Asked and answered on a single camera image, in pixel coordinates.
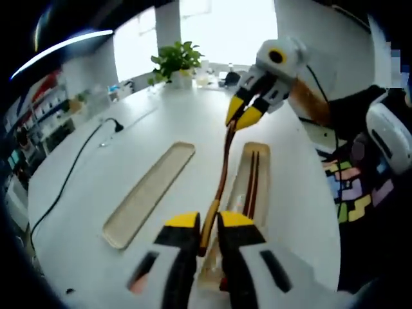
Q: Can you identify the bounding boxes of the long ceiling light strip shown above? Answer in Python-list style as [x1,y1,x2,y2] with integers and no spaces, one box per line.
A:
[11,29,115,80]

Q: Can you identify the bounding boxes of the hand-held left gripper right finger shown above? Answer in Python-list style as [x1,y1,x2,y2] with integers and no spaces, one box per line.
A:
[217,211,323,309]

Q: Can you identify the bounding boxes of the beige cutlery case lid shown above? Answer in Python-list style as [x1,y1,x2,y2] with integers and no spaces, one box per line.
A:
[102,140,196,251]

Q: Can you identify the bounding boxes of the amber long-handled utensil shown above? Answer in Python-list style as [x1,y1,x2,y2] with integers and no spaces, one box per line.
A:
[198,124,238,258]

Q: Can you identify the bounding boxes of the potted green plant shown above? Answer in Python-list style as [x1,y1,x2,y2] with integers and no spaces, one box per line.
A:
[147,41,206,90]

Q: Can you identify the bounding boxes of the beige cutlery case base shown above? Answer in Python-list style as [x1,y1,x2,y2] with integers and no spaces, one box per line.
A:
[196,140,272,292]

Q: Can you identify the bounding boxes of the white worn device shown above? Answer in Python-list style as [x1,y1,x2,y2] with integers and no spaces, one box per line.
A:
[366,93,412,176]

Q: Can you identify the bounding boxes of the brown chopstick utensil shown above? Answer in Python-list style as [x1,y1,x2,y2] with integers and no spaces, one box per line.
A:
[248,151,261,217]
[241,150,256,216]

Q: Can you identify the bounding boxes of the shelf with white bins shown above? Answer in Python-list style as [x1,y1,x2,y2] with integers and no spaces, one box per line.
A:
[6,72,77,152]

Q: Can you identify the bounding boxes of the black rounded object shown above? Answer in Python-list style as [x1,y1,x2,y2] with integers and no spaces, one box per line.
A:
[224,71,242,87]

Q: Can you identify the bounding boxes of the black power cable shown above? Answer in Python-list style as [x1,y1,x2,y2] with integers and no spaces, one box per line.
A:
[30,117,126,258]

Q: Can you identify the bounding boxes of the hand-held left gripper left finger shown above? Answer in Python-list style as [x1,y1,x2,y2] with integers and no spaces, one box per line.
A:
[124,211,202,309]

